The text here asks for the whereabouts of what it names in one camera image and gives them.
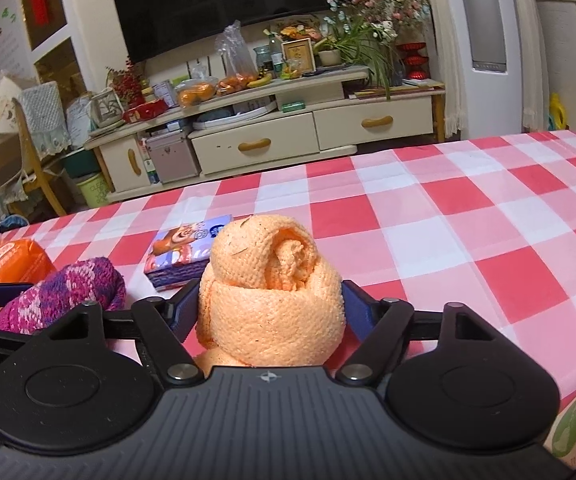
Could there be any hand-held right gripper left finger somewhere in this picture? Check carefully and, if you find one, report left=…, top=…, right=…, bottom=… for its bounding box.
left=18, top=280, right=207, bottom=387

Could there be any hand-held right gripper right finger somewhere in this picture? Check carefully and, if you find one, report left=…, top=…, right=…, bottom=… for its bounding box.
left=335, top=280, right=514, bottom=387

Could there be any purple knit cloth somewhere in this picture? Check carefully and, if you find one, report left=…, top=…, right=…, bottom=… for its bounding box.
left=0, top=256, right=127, bottom=335

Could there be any orange towel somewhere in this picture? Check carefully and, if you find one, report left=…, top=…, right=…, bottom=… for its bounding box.
left=195, top=214, right=346, bottom=367

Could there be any orange plastic packet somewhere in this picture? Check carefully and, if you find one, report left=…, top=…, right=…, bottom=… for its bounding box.
left=0, top=238, right=57, bottom=284

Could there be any printed tissue pack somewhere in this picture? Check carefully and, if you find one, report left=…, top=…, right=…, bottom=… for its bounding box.
left=143, top=214, right=234, bottom=292

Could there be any pink checked tablecloth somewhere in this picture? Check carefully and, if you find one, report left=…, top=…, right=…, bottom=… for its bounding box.
left=0, top=130, right=576, bottom=463

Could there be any green plastic bucket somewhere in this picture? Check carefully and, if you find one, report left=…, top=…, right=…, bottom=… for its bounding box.
left=60, top=149, right=112, bottom=209

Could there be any silver metal case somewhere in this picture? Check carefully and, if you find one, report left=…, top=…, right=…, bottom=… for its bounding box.
left=144, top=129, right=202, bottom=185

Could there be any wooden chair with lace cover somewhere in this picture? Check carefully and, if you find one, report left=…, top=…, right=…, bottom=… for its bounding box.
left=0, top=72, right=72, bottom=222

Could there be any cream television cabinet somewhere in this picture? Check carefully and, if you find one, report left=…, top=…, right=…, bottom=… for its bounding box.
left=84, top=65, right=447, bottom=207

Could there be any red flat box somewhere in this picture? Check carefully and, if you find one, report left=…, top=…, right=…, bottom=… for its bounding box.
left=123, top=98, right=169, bottom=124

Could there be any bag of oranges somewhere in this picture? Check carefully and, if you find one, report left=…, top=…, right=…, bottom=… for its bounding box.
left=176, top=76, right=219, bottom=109

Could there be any red berry plant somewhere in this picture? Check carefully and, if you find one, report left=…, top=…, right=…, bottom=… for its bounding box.
left=106, top=59, right=145, bottom=107

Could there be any red ornament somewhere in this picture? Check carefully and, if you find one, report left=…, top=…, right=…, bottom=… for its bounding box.
left=396, top=42, right=429, bottom=81

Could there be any green potted plant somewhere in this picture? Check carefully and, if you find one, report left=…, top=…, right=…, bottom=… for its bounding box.
left=314, top=20, right=409, bottom=101

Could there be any clear plastic bag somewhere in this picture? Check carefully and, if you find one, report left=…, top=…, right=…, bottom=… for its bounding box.
left=215, top=20, right=261, bottom=97

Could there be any white standing air conditioner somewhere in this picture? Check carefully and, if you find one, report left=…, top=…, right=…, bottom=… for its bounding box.
left=420, top=0, right=549, bottom=137

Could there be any pink flower bouquet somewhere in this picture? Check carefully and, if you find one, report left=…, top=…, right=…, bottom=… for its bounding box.
left=327, top=0, right=432, bottom=43

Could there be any black flat television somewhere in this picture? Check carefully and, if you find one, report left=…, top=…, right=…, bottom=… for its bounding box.
left=105, top=0, right=371, bottom=63

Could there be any wooden picture frame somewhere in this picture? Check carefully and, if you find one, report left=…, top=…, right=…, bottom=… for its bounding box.
left=281, top=38, right=317, bottom=76

